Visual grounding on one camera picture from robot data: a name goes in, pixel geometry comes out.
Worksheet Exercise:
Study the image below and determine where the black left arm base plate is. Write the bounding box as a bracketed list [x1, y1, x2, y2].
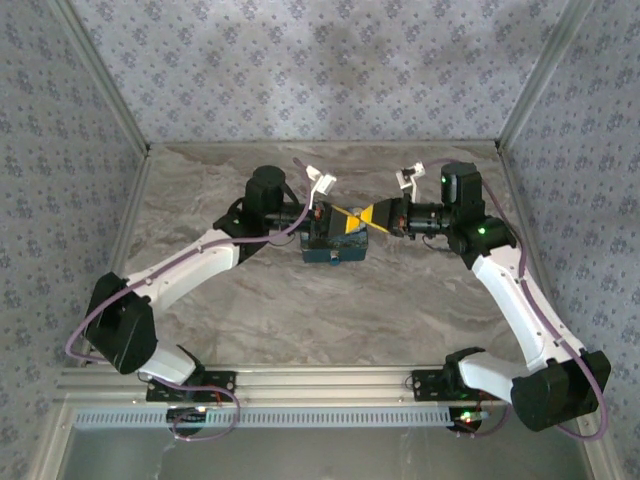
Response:
[146, 368, 237, 403]

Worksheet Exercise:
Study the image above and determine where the grey metal panel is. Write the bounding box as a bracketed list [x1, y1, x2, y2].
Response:
[57, 423, 601, 480]

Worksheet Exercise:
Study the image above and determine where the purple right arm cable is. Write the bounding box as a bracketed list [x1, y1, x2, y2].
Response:
[419, 158, 612, 441]

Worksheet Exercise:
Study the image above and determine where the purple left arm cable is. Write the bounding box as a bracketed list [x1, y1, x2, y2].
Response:
[66, 157, 321, 442]

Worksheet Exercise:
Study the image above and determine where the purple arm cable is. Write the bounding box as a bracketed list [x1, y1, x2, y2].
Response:
[419, 158, 612, 441]
[66, 157, 321, 442]

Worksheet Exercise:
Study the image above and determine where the aluminium mounting rail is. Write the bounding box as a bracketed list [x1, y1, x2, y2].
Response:
[54, 363, 599, 405]

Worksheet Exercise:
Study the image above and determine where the grey slotted cable duct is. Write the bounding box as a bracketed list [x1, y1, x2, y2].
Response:
[73, 405, 459, 430]

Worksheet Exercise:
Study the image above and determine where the aluminium frame post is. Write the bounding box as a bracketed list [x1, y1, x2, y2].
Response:
[493, 0, 597, 154]
[49, 0, 152, 157]

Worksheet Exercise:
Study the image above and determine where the blue starry night tin box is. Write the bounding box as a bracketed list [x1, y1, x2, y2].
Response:
[298, 202, 372, 265]

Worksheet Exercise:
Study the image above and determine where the aluminium frame leg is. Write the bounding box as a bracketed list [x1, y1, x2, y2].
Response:
[24, 402, 77, 480]
[573, 403, 624, 480]

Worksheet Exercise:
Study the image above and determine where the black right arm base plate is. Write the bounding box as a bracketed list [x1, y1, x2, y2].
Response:
[411, 367, 503, 403]

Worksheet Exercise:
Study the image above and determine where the aluminium table side rail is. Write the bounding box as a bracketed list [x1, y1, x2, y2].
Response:
[77, 147, 154, 369]
[494, 143, 575, 369]

